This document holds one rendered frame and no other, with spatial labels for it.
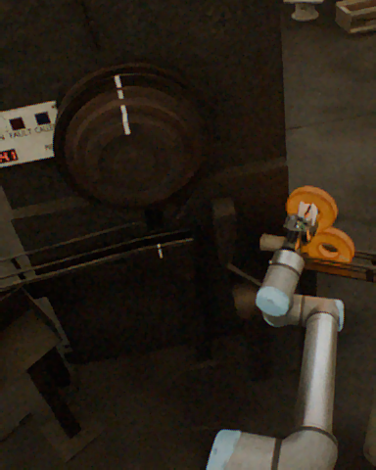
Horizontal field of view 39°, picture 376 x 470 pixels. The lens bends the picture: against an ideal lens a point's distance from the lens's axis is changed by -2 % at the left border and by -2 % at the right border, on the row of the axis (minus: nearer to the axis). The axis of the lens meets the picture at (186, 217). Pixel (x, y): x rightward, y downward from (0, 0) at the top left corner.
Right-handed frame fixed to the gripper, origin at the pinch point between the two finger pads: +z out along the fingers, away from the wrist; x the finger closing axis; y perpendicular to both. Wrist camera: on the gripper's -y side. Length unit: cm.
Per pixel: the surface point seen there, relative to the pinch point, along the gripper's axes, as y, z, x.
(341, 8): -159, 303, 79
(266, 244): -17.4, -8.0, 14.6
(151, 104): 43, -6, 39
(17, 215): 11, -34, 91
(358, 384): -83, -26, -21
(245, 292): -29.0, -22.2, 19.3
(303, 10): -170, 311, 117
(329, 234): -7.7, -4.5, -6.5
